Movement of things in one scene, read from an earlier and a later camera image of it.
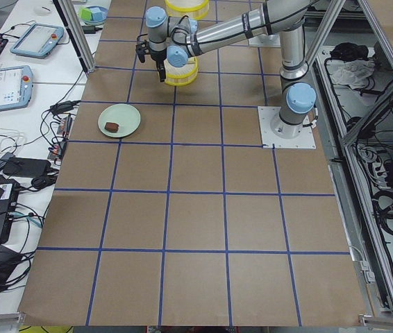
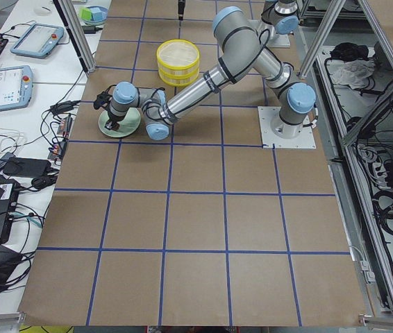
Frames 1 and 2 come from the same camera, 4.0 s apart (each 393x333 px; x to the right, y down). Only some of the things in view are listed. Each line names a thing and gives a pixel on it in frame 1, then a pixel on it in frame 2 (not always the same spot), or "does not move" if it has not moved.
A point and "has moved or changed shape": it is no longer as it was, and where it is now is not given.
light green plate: (127, 116) does not move
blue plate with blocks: (94, 14) does not move
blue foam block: (97, 14) does not move
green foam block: (86, 14) does not move
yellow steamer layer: (194, 9) has moved or changed shape
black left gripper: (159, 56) → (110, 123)
